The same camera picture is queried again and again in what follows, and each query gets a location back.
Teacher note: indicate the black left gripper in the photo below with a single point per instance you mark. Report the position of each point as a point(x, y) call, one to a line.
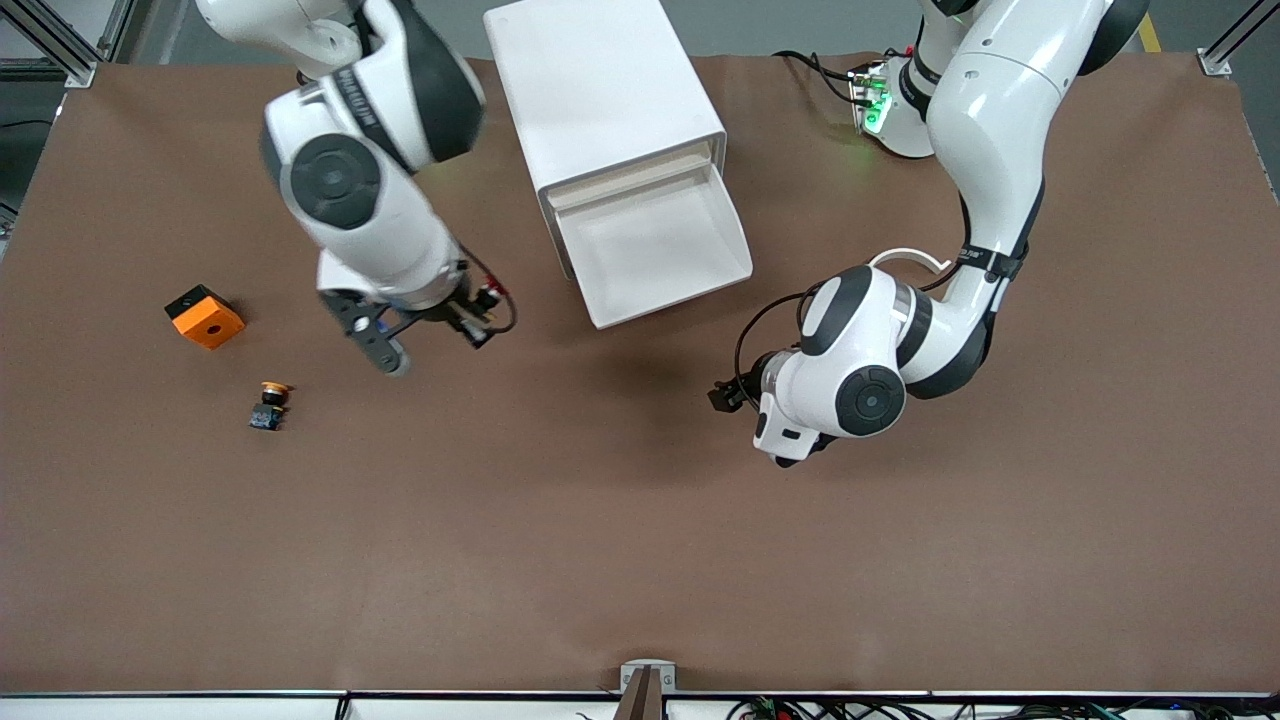
point(741, 391)

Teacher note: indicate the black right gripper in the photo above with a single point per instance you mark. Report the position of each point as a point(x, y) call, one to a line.
point(456, 311)

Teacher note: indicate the orange and black box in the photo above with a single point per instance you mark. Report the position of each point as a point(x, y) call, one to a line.
point(210, 325)

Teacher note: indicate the orange cap push button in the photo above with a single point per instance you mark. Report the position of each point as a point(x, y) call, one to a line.
point(268, 415)

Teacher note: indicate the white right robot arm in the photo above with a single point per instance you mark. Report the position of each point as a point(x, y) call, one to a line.
point(360, 180)

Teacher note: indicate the brown table mat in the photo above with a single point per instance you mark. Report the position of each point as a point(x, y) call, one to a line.
point(600, 500)

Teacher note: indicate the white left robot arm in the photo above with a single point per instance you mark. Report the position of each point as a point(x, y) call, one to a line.
point(1000, 120)

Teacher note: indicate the white table edge rail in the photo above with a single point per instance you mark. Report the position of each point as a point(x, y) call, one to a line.
point(200, 708)

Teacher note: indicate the white curved plastic part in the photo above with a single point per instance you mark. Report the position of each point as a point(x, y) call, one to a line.
point(905, 253)

